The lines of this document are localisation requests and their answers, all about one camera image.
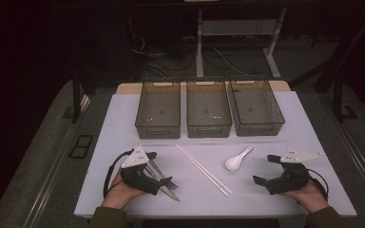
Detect white metal desk frame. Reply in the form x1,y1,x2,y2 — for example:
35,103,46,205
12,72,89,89
195,7,288,80

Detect bundle of black floor cables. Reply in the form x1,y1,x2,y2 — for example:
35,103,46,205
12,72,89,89
128,15,202,79

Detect person's right hand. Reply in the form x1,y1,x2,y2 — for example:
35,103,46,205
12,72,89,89
279,179,330,214

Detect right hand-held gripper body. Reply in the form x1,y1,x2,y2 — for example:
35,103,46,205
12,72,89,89
265,146,324,196

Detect white floor cable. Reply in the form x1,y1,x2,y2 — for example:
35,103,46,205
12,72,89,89
213,47,252,77

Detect metal table knife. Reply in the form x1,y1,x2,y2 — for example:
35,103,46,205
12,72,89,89
144,165,182,202

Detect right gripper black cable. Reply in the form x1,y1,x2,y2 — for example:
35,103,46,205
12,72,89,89
307,168,330,201

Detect smoky clear plastic bin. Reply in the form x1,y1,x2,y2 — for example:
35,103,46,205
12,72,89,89
185,79,233,139
134,80,182,140
227,79,286,137

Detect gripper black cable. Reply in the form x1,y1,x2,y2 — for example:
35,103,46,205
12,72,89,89
307,168,330,201
103,148,135,200

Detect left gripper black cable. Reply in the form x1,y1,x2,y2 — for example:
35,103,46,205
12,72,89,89
103,148,135,200

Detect person's left hand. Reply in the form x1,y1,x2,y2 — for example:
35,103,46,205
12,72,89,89
102,170,147,211

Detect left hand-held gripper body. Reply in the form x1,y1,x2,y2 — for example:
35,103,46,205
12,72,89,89
119,144,162,197

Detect black floor socket frame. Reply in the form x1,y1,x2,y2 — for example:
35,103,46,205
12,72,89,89
67,134,95,160

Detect metal floor rail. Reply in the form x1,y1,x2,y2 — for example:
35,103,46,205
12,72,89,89
326,104,365,205
21,94,91,228

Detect white ceramic spoon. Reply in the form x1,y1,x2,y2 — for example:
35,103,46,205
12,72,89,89
223,145,255,172

